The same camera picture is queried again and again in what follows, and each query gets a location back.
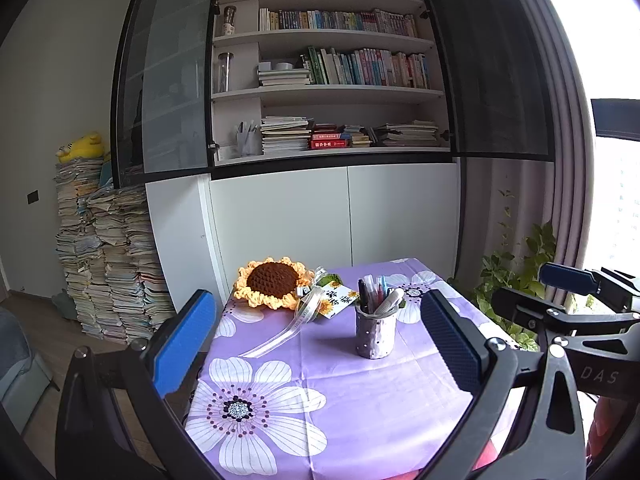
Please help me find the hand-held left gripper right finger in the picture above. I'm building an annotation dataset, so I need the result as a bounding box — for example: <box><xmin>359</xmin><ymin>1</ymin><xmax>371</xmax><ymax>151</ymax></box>
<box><xmin>415</xmin><ymin>288</ymin><xmax>587</xmax><ymax>480</ymax></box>

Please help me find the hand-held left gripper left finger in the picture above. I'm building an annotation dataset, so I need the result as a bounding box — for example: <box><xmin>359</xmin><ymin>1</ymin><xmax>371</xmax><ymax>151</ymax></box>
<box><xmin>54</xmin><ymin>288</ymin><xmax>221</xmax><ymax>480</ymax></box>

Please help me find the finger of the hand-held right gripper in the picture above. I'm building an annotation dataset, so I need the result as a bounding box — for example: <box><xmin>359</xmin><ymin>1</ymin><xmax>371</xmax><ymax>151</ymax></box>
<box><xmin>491</xmin><ymin>287</ymin><xmax>581</xmax><ymax>333</ymax></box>
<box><xmin>538</xmin><ymin>262</ymin><xmax>640</xmax><ymax>306</ymax></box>

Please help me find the white correction tape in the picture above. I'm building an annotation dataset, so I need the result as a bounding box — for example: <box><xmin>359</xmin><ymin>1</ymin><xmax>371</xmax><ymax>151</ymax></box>
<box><xmin>379</xmin><ymin>287</ymin><xmax>405</xmax><ymax>317</ymax></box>

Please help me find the white dotted pen holder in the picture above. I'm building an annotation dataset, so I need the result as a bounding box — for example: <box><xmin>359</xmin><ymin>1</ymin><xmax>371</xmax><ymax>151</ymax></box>
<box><xmin>354</xmin><ymin>302</ymin><xmax>398</xmax><ymax>360</ymax></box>

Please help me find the green potted plant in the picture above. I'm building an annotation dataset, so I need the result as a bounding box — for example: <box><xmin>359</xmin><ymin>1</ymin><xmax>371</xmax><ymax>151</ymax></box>
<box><xmin>446</xmin><ymin>189</ymin><xmax>597</xmax><ymax>353</ymax></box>

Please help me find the crochet sunflower head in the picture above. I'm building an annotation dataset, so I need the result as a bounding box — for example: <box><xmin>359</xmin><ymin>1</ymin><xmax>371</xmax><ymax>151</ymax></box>
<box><xmin>233</xmin><ymin>256</ymin><xmax>317</xmax><ymax>311</ymax></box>

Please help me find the pile of books and papers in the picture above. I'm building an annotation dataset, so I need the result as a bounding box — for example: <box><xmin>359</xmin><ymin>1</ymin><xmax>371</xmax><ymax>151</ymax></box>
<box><xmin>54</xmin><ymin>156</ymin><xmax>177</xmax><ymax>345</ymax></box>

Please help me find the purple floral tablecloth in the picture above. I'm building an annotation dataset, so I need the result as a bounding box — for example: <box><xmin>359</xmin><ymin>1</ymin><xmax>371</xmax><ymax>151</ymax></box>
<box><xmin>183</xmin><ymin>258</ymin><xmax>522</xmax><ymax>479</ymax></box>

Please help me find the white bookcase cabinet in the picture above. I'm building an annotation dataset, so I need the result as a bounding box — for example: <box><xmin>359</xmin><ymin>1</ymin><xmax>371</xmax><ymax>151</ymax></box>
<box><xmin>111</xmin><ymin>0</ymin><xmax>557</xmax><ymax>313</ymax></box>

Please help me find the black panel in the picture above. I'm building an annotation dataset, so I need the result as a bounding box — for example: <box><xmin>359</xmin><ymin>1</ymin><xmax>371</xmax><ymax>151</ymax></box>
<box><xmin>590</xmin><ymin>98</ymin><xmax>640</xmax><ymax>142</ymax></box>

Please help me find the grey bed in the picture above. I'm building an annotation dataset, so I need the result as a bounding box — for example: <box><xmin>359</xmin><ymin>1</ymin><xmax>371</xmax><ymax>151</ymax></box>
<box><xmin>0</xmin><ymin>306</ymin><xmax>54</xmax><ymax>437</ymax></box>

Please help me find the wide stack of booklets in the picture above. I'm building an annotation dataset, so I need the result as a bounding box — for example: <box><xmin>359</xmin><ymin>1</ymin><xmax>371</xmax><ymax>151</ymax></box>
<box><xmin>372</xmin><ymin>119</ymin><xmax>442</xmax><ymax>148</ymax></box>

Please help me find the clear pen cup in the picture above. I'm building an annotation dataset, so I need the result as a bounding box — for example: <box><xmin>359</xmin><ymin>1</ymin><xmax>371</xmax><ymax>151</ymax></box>
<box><xmin>234</xmin><ymin>120</ymin><xmax>262</xmax><ymax>157</ymax></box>

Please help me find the yellow plush toy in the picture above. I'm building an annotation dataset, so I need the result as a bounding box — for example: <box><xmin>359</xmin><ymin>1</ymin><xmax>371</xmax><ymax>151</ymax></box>
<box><xmin>55</xmin><ymin>131</ymin><xmax>105</xmax><ymax>164</ymax></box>

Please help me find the small stack of mixed books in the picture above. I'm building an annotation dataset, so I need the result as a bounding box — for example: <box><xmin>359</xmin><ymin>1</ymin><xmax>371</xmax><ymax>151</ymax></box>
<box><xmin>345</xmin><ymin>124</ymin><xmax>374</xmax><ymax>149</ymax></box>

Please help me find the tall stack of white booklets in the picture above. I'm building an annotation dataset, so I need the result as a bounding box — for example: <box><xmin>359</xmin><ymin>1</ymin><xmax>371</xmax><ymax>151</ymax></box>
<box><xmin>259</xmin><ymin>115</ymin><xmax>312</xmax><ymax>156</ymax></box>

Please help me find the dark glass cabinet door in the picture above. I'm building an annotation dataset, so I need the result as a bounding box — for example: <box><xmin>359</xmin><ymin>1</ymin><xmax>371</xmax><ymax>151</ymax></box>
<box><xmin>111</xmin><ymin>0</ymin><xmax>224</xmax><ymax>189</ymax></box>
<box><xmin>411</xmin><ymin>0</ymin><xmax>557</xmax><ymax>163</ymax></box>

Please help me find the stack of red books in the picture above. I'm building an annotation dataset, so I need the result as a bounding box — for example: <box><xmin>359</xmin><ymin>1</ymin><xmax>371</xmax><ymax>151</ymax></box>
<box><xmin>308</xmin><ymin>123</ymin><xmax>352</xmax><ymax>150</ymax></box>

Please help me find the tall clear jar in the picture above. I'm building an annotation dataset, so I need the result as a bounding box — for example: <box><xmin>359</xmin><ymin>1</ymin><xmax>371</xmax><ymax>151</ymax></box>
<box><xmin>217</xmin><ymin>52</ymin><xmax>235</xmax><ymax>94</ymax></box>

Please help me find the row of green pink books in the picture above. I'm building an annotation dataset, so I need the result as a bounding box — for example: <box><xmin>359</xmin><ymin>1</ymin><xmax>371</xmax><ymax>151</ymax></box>
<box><xmin>301</xmin><ymin>46</ymin><xmax>432</xmax><ymax>90</ymax></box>

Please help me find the small stack of white books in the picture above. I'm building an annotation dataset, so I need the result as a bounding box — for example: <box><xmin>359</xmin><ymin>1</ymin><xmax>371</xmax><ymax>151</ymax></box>
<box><xmin>257</xmin><ymin>68</ymin><xmax>312</xmax><ymax>87</ymax></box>

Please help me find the long row of thin books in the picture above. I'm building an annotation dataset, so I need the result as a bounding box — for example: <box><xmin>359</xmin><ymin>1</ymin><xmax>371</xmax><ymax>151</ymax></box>
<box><xmin>258</xmin><ymin>8</ymin><xmax>419</xmax><ymax>38</ymax></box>

